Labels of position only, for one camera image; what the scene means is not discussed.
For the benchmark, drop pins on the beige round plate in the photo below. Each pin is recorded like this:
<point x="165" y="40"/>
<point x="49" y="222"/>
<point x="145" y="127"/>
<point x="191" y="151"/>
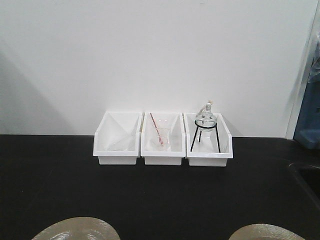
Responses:
<point x="267" y="231"/>
<point x="79" y="228"/>

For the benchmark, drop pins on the red glass stirring rod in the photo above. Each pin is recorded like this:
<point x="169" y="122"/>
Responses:
<point x="161" y="142"/>

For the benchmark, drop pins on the middle white plastic bin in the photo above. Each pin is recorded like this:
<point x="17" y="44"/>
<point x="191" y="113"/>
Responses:
<point x="177" y="151"/>

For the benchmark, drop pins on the white plastic bin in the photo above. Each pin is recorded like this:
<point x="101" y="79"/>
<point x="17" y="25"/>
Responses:
<point x="206" y="153"/>
<point x="177" y="151"/>
<point x="117" y="138"/>

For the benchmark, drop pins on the clear glass beaker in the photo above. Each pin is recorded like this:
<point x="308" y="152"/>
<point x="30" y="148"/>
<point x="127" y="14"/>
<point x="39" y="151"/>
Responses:
<point x="165" y="133"/>

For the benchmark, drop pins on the glass alcohol lamp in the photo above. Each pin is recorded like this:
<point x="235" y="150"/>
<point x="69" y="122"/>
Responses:
<point x="205" y="119"/>

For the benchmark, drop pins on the left white plastic bin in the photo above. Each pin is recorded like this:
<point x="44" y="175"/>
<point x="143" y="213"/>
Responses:
<point x="117" y="138"/>

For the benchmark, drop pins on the right white plastic bin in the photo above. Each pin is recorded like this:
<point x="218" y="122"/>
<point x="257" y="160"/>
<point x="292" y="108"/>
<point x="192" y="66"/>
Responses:
<point x="206" y="153"/>

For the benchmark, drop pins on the grey pegboard drying rack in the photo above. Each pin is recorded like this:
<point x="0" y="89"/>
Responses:
<point x="307" y="131"/>

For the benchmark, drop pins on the black lab sink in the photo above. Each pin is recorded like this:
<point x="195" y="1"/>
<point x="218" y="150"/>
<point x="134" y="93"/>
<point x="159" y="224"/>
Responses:
<point x="308" y="177"/>

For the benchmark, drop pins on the clear bag of pegs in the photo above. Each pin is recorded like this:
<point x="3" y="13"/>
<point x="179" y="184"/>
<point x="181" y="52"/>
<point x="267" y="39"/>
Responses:
<point x="314" y="75"/>

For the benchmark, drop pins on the black wire tripod stand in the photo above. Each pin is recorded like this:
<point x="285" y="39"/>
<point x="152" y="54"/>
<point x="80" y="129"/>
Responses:
<point x="201" y="134"/>

